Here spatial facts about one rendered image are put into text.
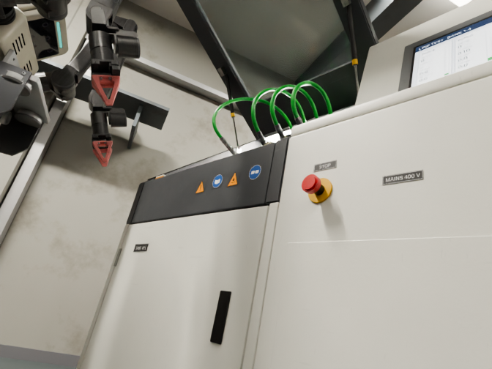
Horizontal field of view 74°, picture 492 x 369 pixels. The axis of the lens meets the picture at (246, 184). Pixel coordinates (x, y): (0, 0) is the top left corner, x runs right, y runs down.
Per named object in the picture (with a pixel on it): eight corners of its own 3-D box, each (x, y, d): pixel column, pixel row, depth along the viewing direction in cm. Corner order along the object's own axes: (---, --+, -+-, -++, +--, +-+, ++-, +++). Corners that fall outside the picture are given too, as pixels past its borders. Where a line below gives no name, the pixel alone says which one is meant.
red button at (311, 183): (295, 197, 61) (298, 172, 63) (307, 204, 63) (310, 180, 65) (319, 193, 57) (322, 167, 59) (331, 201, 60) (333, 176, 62)
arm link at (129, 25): (123, 34, 146) (125, 16, 137) (136, 40, 148) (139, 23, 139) (86, 112, 130) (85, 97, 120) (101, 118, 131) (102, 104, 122)
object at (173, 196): (130, 222, 114) (144, 181, 120) (141, 227, 117) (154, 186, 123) (263, 203, 72) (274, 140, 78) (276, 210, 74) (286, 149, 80)
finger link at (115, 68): (123, 110, 87) (118, 79, 89) (124, 95, 81) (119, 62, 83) (95, 110, 84) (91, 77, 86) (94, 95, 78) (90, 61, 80)
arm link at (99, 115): (89, 116, 127) (89, 108, 122) (108, 115, 130) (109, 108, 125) (91, 132, 126) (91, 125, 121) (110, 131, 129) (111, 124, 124)
